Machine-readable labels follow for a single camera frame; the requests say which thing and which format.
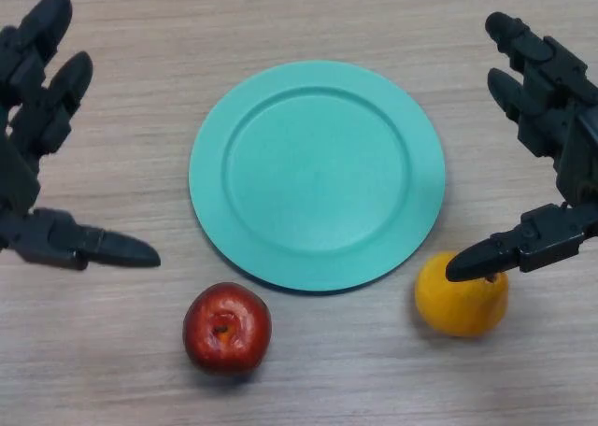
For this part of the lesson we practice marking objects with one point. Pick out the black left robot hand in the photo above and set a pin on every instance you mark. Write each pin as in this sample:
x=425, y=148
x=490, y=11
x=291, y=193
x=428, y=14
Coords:
x=28, y=117

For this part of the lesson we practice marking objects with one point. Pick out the yellow pear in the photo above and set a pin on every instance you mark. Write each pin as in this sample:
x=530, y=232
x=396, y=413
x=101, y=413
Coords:
x=460, y=309

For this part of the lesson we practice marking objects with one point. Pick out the red apple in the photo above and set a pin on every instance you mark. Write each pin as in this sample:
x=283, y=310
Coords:
x=233, y=346

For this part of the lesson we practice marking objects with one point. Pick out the green round plate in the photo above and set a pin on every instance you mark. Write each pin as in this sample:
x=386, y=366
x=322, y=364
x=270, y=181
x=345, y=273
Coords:
x=317, y=174

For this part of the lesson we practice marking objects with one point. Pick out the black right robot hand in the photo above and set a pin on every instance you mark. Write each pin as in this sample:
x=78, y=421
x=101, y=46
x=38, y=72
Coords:
x=565, y=117

